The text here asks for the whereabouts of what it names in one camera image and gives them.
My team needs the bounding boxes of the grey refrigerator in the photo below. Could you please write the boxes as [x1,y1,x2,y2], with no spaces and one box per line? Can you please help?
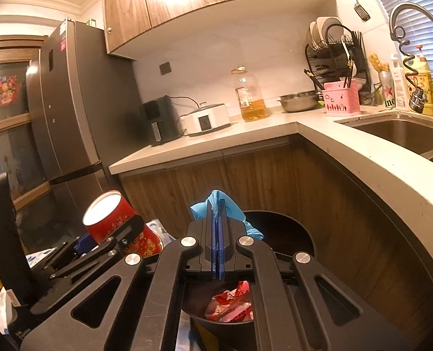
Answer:
[26,20,144,242]

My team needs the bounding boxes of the wooden glass door cabinet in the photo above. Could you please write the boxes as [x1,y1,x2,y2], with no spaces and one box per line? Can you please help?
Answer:
[0,37,52,209]

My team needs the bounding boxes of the appliance power cable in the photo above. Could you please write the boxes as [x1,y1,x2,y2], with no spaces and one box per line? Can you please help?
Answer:
[170,96,202,108]

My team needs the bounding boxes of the black air fryer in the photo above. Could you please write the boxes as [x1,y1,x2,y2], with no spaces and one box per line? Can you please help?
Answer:
[139,96,183,147]

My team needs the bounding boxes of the pink utensil basket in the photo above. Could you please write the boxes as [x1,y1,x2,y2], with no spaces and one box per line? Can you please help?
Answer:
[321,79,360,117]

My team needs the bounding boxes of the red and white plastic bag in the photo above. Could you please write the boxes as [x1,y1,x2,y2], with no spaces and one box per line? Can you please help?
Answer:
[204,294,254,323]

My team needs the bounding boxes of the blue floral tablecloth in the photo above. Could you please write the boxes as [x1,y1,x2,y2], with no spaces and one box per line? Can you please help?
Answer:
[0,219,178,337]

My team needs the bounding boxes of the black dish rack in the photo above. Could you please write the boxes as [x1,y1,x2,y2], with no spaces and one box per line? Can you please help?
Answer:
[305,16,371,96]

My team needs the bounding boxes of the red wrapper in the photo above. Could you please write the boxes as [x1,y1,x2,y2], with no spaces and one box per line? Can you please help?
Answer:
[216,281,253,300]

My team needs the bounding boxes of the white electric cooker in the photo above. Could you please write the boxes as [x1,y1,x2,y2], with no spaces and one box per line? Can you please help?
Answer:
[180,102,232,137]

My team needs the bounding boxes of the steel pot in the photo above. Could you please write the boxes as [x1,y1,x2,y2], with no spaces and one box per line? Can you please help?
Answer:
[278,90,321,113]

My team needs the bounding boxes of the metal kitchen faucet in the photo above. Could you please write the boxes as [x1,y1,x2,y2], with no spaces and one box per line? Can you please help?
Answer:
[389,3,433,112]

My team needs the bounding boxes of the yellow detergent bottle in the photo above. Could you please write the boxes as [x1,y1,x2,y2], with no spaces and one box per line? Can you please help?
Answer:
[407,46,433,116]

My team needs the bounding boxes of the cooking oil bottle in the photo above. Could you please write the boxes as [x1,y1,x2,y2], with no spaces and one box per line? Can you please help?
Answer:
[231,66,270,122]

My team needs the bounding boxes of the red paper cup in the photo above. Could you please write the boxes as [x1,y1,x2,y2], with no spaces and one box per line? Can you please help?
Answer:
[82,190,164,260]

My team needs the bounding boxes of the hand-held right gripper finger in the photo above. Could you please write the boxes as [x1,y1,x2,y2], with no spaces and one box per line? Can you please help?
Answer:
[20,199,217,351]
[216,199,403,351]

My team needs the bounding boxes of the black trash bin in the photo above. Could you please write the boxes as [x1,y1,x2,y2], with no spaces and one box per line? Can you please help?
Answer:
[180,210,316,351]

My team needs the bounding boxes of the white bowl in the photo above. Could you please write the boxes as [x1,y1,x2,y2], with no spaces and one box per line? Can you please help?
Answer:
[316,16,343,44]

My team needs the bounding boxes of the round red door decoration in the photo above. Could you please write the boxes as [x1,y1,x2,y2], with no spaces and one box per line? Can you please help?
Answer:
[0,74,21,107]

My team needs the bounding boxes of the wooden kitchen counter cabinet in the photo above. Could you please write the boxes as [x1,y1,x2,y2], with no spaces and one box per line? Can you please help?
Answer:
[108,105,433,337]

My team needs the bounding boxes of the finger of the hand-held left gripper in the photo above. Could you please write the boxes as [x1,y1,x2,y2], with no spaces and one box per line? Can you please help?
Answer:
[44,235,100,268]
[30,215,146,315]

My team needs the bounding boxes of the steel kitchen sink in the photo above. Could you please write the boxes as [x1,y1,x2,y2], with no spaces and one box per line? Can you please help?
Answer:
[335,111,433,172]

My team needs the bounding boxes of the white detergent bottle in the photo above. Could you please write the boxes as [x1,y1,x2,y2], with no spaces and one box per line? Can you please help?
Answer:
[390,54,411,111]

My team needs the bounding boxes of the wooden upper cabinets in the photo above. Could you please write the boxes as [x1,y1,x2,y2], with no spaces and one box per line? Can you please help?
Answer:
[103,0,336,57]

